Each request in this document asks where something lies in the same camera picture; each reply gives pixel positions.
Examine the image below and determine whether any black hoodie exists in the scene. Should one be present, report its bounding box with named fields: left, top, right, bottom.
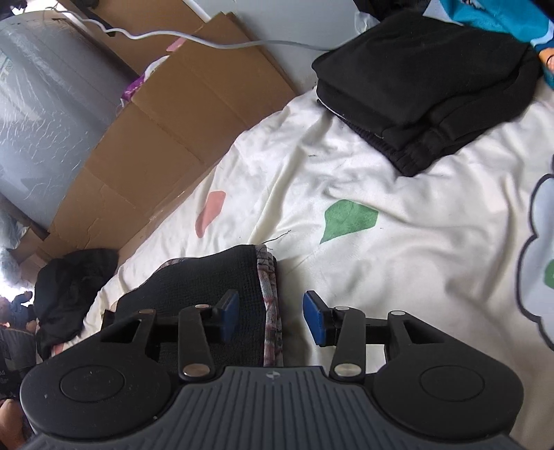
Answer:
left=32, top=248, right=119, bottom=360

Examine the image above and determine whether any black bear-print garment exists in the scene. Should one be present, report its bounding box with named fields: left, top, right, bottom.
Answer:
left=102, top=243, right=284, bottom=368

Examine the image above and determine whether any folded black clothes stack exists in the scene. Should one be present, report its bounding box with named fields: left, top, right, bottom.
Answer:
left=312, top=9, right=544, bottom=139

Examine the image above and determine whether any white cable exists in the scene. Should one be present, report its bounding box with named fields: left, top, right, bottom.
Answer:
left=47, top=0, right=342, bottom=50

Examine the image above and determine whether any flattened brown cardboard box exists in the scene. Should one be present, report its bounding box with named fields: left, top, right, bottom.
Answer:
left=9, top=12, right=299, bottom=271

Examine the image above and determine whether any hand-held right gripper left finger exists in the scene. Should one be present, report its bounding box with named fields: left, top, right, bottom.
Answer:
left=100, top=289, right=240, bottom=382

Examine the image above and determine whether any purple and white refill pouch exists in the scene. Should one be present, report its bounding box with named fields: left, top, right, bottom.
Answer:
left=120, top=56, right=172, bottom=103

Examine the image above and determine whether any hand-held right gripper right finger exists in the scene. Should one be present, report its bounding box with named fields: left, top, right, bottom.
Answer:
left=303, top=291, right=451, bottom=382

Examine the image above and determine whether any cream printed bedsheet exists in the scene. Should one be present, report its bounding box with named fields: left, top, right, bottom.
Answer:
left=52, top=84, right=554, bottom=446

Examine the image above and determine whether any grey plastic-wrapped mattress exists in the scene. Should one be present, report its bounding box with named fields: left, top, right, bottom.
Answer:
left=0, top=11, right=139, bottom=230

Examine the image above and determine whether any upright brown cardboard panel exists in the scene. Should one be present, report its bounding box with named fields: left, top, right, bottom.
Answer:
left=56, top=0, right=214, bottom=74

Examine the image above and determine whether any blue printed blanket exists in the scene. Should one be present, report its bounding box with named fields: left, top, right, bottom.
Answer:
left=422, top=0, right=554, bottom=87

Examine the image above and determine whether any teddy bear in uniform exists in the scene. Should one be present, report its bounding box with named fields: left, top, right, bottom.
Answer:
left=0, top=290, right=37, bottom=332

